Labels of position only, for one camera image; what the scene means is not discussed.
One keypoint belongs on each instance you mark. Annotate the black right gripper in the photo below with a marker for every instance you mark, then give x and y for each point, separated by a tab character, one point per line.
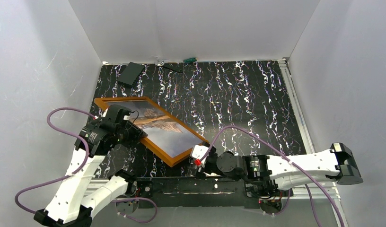
208	159

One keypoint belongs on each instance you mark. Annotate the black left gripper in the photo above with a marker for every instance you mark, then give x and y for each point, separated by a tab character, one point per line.
136	132

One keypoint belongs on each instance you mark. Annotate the orange wooden picture frame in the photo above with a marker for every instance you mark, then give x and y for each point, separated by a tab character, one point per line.
167	137

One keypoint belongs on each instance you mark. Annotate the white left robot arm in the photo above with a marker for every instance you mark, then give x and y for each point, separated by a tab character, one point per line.
69	206

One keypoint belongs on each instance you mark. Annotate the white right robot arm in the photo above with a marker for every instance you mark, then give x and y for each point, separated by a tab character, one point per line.
270	173

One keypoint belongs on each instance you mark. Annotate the black rectangular box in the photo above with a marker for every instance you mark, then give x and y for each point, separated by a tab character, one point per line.
130	74

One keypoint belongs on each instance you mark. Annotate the black flat tool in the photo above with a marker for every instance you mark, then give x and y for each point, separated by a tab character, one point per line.
175	69

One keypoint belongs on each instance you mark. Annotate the green handled screwdriver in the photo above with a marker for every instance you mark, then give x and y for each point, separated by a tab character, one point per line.
190	60

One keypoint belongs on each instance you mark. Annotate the aluminium rail right side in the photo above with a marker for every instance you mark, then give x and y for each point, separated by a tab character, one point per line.
287	77

